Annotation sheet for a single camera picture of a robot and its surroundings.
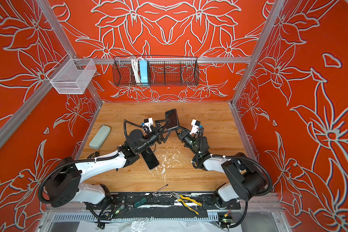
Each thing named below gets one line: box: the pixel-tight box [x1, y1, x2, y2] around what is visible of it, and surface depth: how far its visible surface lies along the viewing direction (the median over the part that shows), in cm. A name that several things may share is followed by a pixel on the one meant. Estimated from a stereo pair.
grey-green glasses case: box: [88, 125, 112, 150], surface depth 97 cm
